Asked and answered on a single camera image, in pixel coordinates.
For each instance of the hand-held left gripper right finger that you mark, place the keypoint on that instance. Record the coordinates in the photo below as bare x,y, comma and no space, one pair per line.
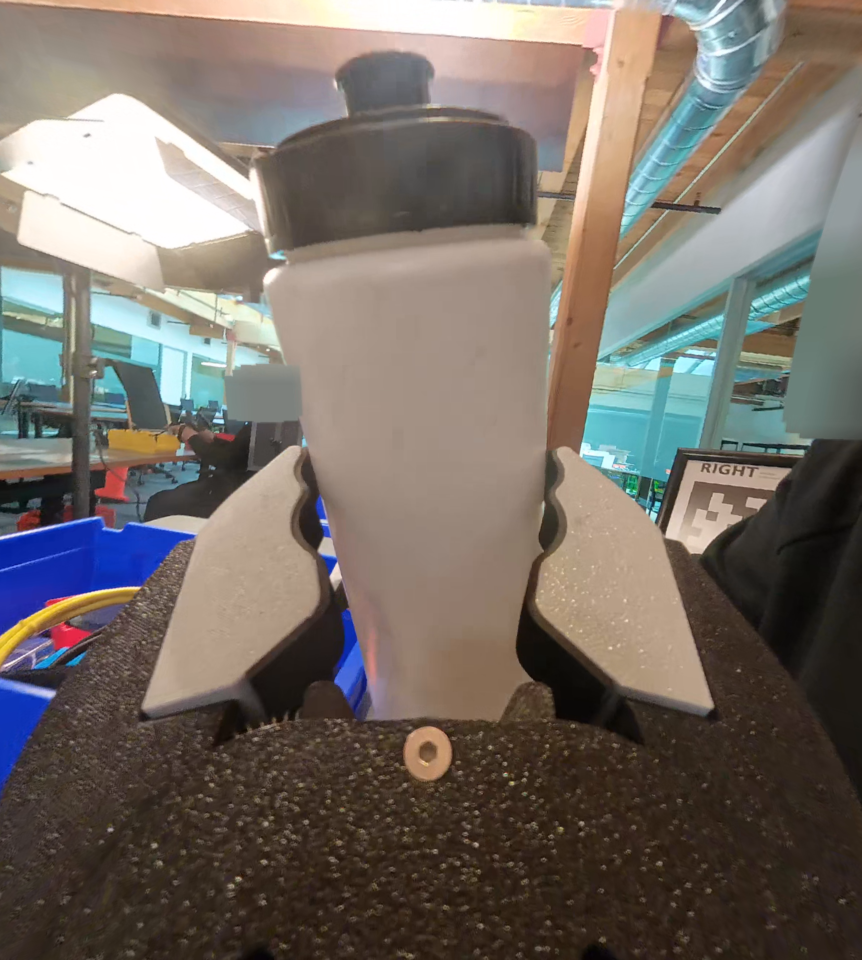
610,600

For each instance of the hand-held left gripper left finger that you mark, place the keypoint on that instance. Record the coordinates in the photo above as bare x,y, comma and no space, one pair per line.
243,592

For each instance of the white bottle with black lid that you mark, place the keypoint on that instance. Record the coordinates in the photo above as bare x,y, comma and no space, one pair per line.
416,450

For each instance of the person's right forearm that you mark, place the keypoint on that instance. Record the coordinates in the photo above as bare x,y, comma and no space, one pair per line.
835,600

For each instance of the orange traffic cone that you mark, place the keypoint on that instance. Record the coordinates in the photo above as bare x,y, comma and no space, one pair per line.
114,487

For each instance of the yellow bin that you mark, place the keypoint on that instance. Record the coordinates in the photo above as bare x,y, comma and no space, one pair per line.
138,441

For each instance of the wooden work table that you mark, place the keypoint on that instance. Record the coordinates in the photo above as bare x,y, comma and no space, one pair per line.
26,454

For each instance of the metal light stand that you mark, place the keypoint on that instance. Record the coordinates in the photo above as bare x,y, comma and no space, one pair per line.
80,390

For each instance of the white studio light panel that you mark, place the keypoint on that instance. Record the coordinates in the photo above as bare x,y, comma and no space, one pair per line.
116,172

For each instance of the silver ventilation duct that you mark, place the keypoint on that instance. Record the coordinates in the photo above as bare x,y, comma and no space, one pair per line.
775,296
700,90

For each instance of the wooden post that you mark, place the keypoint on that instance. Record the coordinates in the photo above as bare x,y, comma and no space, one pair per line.
603,225

